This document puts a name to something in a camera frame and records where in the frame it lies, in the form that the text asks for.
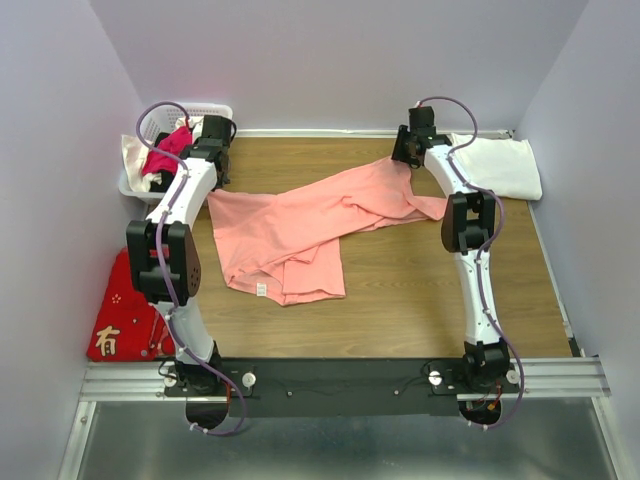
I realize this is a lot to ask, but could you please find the red printed cloth bag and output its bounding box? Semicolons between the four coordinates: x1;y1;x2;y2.
86;249;175;362

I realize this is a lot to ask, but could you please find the white plastic laundry basket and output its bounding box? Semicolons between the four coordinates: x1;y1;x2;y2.
118;102;234;205

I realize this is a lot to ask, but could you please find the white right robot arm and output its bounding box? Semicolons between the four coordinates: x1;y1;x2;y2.
392;106;510;392

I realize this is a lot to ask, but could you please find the aluminium frame rail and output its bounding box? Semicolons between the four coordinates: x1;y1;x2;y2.
60;357;620;479

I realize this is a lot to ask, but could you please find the magenta t shirt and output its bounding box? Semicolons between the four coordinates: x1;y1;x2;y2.
142;126;192;175

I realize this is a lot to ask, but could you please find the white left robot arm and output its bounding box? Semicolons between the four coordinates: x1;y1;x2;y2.
126;114;238;397

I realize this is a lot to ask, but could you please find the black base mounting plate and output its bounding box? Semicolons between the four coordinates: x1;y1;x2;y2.
158;355;520;419

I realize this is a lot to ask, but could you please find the salmon pink t shirt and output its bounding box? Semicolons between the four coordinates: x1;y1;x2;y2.
208;158;446;306

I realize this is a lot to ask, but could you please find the cream white garment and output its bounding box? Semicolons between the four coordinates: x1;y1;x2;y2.
121;116;203;192

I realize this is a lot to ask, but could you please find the black garment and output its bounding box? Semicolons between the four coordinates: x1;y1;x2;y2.
149;132;175;193

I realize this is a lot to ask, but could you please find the folded white t shirt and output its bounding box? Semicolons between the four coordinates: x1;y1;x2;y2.
454;137;543;201

